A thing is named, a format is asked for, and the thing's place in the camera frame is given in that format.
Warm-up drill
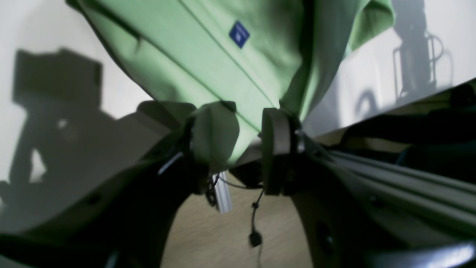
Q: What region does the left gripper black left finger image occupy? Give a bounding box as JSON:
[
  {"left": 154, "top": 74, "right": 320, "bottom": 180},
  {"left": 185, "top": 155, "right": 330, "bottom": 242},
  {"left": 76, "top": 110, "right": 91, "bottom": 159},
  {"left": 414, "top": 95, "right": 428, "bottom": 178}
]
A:
[{"left": 1, "top": 109, "right": 239, "bottom": 268}]

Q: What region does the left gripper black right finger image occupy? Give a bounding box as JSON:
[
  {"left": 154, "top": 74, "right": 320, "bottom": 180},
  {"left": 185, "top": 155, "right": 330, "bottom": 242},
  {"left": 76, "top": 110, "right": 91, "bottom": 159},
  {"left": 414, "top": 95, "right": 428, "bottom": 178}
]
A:
[{"left": 261, "top": 108, "right": 476, "bottom": 268}]

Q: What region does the light green T-shirt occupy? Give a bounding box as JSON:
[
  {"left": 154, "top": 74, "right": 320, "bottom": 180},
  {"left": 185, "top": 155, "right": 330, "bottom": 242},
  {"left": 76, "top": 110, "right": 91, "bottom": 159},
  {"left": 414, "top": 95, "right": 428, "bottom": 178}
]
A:
[{"left": 68, "top": 0, "right": 395, "bottom": 168}]

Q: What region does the white hanging garment tag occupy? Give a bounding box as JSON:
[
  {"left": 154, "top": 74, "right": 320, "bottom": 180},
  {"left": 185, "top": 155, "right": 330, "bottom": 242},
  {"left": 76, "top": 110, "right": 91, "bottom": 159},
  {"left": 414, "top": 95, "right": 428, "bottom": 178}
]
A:
[{"left": 212, "top": 171, "right": 232, "bottom": 214}]

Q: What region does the grey aluminium frame rail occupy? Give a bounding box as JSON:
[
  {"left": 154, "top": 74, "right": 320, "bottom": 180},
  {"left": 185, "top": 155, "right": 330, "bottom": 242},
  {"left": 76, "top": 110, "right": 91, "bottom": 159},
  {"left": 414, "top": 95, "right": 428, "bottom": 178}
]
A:
[{"left": 326, "top": 151, "right": 476, "bottom": 233}]

